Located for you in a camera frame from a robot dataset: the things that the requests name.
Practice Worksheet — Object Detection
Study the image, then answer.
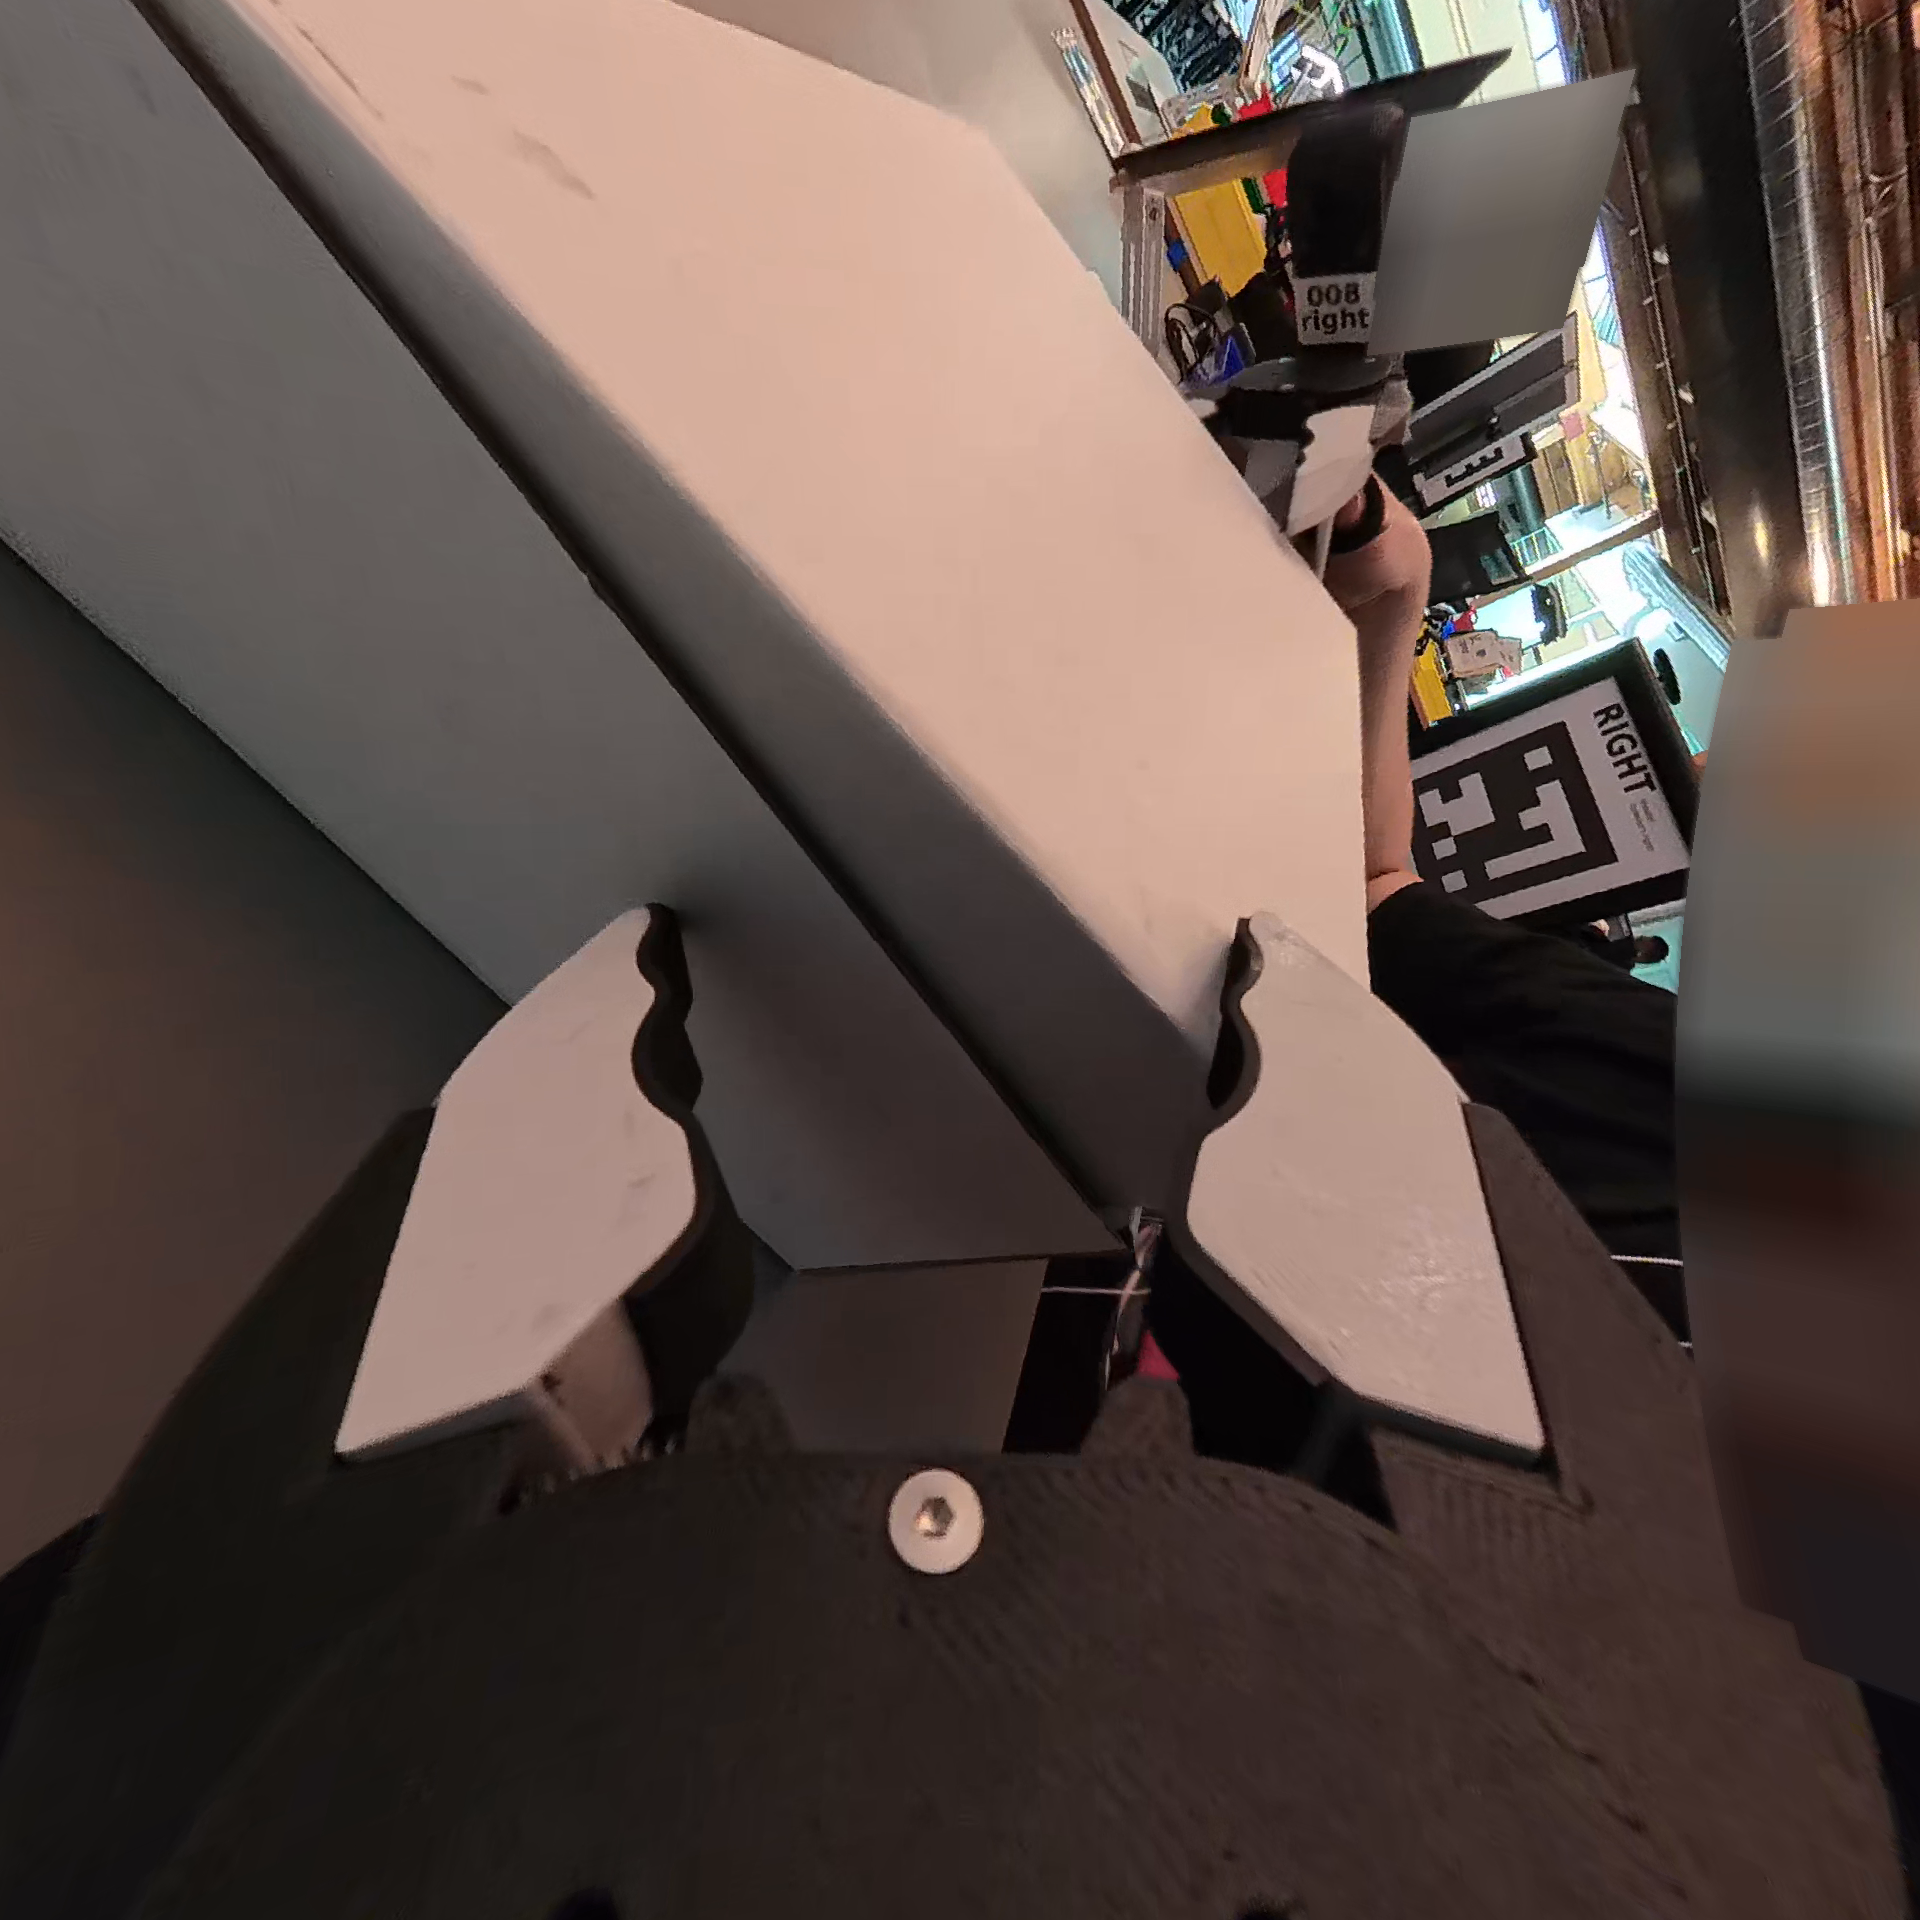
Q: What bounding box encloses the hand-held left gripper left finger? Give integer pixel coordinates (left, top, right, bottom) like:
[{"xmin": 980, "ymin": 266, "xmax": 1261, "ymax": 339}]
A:
[{"xmin": 333, "ymin": 904, "xmax": 753, "ymax": 1473}]

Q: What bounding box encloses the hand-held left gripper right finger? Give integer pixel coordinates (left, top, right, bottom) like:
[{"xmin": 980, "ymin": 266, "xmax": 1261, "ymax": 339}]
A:
[{"xmin": 1146, "ymin": 912, "xmax": 1548, "ymax": 1481}]

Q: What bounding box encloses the white cardboard mailer box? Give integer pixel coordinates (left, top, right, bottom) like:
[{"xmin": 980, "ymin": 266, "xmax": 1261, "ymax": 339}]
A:
[{"xmin": 0, "ymin": 0, "xmax": 1373, "ymax": 1277}]

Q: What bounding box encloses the person's right forearm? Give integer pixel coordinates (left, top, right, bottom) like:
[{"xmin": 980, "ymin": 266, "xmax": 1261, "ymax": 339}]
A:
[{"xmin": 1358, "ymin": 621, "xmax": 1425, "ymax": 904}]

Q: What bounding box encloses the person's right hand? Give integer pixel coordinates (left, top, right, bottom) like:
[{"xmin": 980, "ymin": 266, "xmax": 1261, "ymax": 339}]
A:
[{"xmin": 1327, "ymin": 482, "xmax": 1440, "ymax": 640}]

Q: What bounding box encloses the yellow storage bin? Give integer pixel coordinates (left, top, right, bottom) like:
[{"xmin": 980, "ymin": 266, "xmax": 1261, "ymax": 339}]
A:
[{"xmin": 1170, "ymin": 181, "xmax": 1277, "ymax": 301}]

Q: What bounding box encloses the person's black-clothed torso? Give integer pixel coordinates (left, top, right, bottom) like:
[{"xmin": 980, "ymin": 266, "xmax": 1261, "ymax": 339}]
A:
[{"xmin": 1364, "ymin": 872, "xmax": 1689, "ymax": 1354}]

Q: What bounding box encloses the small black white marker tag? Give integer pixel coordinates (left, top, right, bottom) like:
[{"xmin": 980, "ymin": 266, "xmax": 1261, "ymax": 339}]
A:
[{"xmin": 1409, "ymin": 434, "xmax": 1535, "ymax": 515}]

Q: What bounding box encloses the black framed marker sign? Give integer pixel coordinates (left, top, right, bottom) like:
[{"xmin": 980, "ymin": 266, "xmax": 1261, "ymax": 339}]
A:
[{"xmin": 1409, "ymin": 639, "xmax": 1705, "ymax": 924}]

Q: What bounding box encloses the silver ventilation duct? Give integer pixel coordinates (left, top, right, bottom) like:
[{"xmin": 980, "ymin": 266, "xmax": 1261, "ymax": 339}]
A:
[{"xmin": 1633, "ymin": 0, "xmax": 1877, "ymax": 647}]

